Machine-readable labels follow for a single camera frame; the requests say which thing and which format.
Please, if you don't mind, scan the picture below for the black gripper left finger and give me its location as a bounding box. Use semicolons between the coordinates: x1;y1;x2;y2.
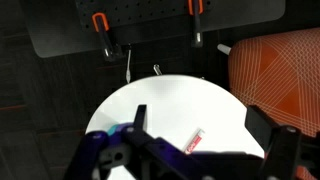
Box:
63;104;214;180

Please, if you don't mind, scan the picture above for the white sofa leg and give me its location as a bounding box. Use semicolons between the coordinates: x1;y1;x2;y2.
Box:
217;43;232;56

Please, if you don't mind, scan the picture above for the black clamp orange handle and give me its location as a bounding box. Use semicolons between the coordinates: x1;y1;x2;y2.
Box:
187;0;205;48
91;12;123;63

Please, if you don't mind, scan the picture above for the black perforated board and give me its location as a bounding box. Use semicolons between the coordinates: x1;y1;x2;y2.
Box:
74;0;214;33

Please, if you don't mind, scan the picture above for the small metal bracket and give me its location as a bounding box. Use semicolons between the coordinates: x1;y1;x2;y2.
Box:
153;63;163;76

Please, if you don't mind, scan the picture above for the red Expo marker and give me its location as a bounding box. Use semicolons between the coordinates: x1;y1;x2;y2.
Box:
184;128;205;155

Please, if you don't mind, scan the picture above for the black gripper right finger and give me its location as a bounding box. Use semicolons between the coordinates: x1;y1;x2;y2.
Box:
244;104;320;180

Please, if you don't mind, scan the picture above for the dark grey cart top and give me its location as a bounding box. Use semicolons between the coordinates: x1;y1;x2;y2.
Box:
19;0;287;59

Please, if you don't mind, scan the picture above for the thin white rod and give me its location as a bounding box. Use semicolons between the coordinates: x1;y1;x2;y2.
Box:
125;49;133;83

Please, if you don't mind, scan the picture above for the orange patterned sofa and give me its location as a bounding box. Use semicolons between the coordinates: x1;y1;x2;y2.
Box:
227;27;320;180

